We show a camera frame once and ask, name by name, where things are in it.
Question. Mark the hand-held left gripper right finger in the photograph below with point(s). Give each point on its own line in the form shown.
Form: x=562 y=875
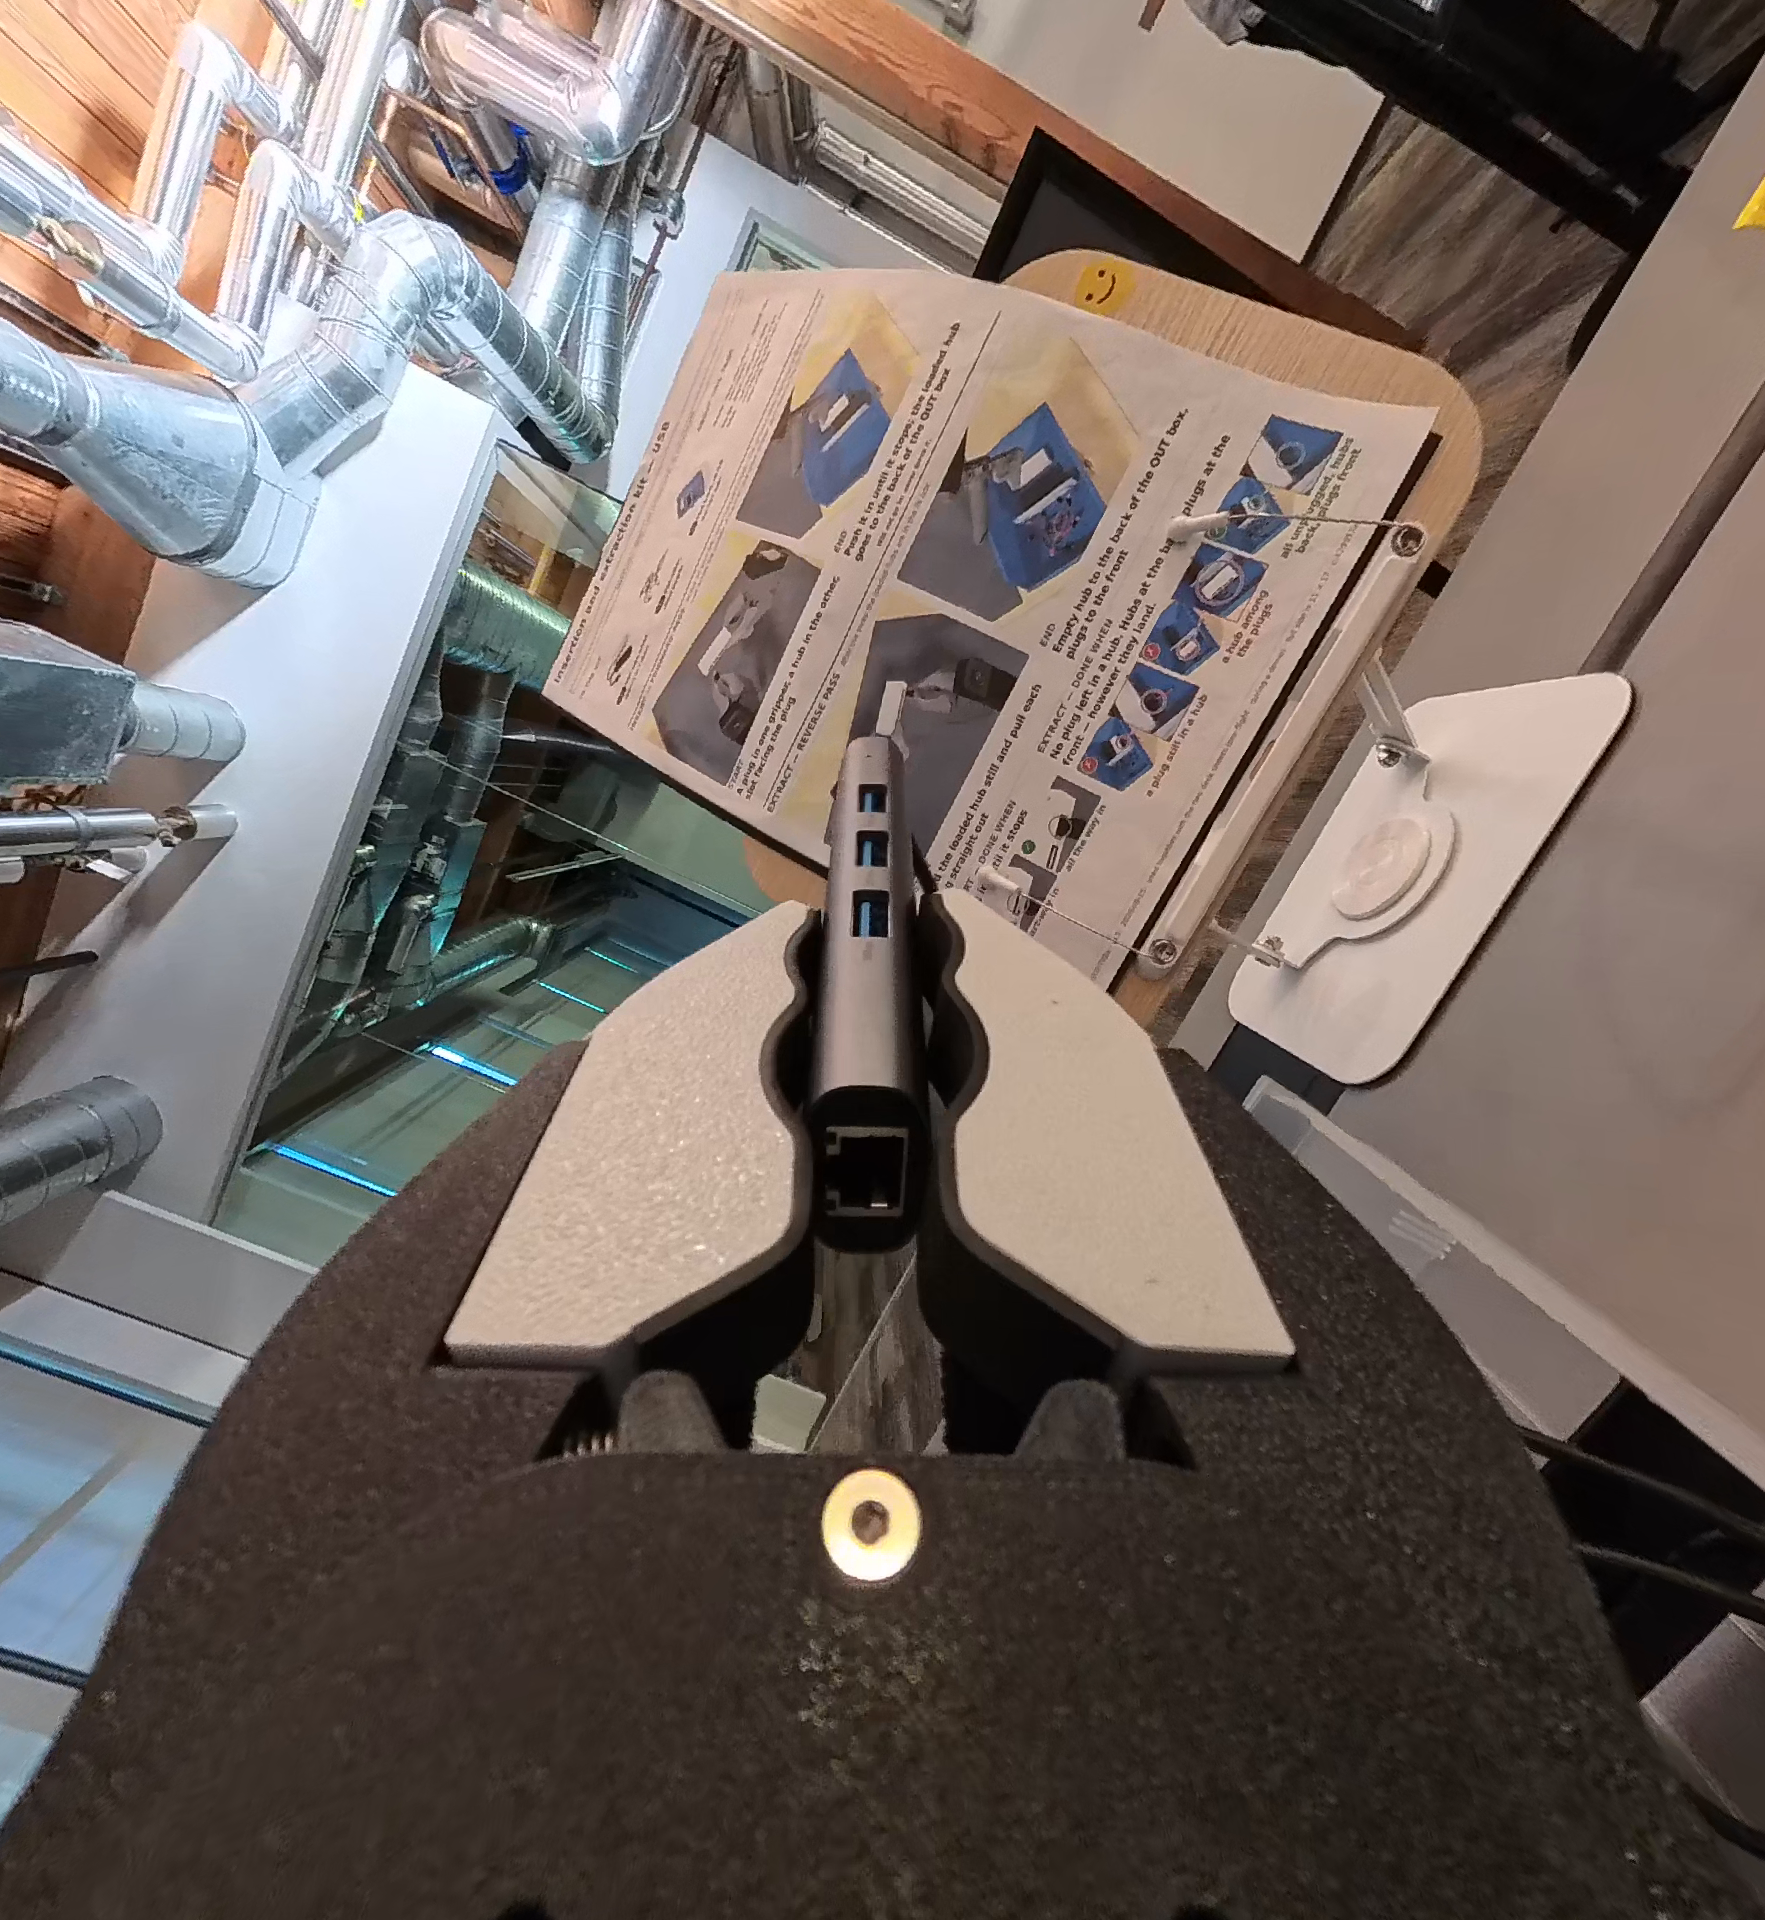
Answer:
x=1109 y=1200

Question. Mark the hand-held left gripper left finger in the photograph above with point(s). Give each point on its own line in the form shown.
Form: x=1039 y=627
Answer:
x=644 y=1200

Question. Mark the slim grey usb hub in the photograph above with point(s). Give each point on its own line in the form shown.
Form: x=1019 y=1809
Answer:
x=877 y=1022

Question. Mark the clear plastic bin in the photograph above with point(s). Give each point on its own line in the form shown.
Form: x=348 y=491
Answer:
x=1424 y=1262

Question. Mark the white stand base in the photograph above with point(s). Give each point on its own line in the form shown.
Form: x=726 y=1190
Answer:
x=1484 y=809

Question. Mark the large glass window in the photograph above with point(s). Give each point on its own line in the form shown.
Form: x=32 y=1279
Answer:
x=74 y=1501

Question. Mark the instruction poster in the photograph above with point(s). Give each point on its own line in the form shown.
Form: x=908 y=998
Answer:
x=972 y=542

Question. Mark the yellow smiley sticker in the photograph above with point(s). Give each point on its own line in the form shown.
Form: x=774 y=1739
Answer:
x=1103 y=284

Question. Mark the black monitor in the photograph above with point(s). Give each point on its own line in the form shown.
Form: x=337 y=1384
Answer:
x=1185 y=195

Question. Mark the silver ventilation duct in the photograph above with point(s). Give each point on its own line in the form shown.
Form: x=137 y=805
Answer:
x=195 y=450

